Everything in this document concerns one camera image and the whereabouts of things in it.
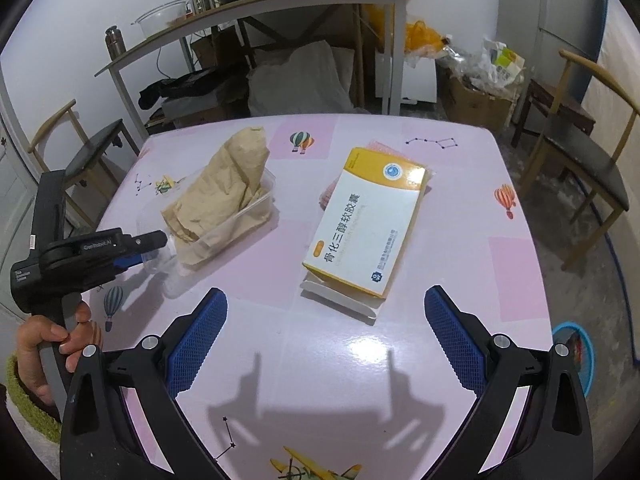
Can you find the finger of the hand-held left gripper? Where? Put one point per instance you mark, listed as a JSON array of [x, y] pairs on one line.
[[130, 262], [147, 241]]

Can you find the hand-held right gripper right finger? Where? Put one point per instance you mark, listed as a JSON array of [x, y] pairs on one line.
[[455, 340]]

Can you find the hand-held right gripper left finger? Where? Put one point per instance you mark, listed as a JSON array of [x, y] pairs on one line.
[[197, 340]]

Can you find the clear plastic container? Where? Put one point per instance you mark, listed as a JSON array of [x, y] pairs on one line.
[[152, 260]]

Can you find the brown paper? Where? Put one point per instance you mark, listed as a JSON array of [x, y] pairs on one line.
[[225, 180]]

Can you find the blue plastic basket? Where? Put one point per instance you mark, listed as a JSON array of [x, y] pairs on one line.
[[582, 360]]

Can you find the yellow and white medicine box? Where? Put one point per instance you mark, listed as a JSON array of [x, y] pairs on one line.
[[360, 220]]

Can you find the person's left hand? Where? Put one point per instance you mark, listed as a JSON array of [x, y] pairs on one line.
[[32, 355]]

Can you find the wooden chair black seat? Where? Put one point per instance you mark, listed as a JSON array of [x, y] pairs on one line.
[[95, 150], [595, 160]]

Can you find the pink printed tablecloth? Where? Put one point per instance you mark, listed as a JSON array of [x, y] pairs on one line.
[[450, 200]]

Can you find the black clothing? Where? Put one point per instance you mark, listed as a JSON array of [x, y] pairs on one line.
[[175, 87]]

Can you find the brown metal bottle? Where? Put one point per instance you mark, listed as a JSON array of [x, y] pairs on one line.
[[115, 42]]

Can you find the brown cardboard box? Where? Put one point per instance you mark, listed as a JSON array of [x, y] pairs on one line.
[[220, 50], [475, 107]]

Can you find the pink bubble mailer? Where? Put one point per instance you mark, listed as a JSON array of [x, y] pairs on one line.
[[382, 146]]

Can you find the glass bowl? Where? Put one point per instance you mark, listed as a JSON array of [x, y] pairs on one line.
[[160, 20]]

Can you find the white sack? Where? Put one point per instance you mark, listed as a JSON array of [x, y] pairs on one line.
[[300, 80]]

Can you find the dark wooden stool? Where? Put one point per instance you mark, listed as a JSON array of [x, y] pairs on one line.
[[560, 105]]

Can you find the white chest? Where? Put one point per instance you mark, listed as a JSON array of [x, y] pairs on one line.
[[420, 80]]

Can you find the crumpled silver bag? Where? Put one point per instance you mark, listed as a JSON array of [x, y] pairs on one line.
[[457, 62]]

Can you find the white plastic bag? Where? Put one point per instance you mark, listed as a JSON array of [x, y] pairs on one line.
[[502, 60]]

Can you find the wooden top side table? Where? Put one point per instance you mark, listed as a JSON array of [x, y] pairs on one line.
[[396, 50]]

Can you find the yellow plastic bag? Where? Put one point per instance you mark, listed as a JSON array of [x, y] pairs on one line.
[[422, 37]]

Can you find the beige mattress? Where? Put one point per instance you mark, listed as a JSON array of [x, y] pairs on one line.
[[622, 60]]

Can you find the grey fridge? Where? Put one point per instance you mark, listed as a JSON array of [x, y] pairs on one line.
[[570, 10]]

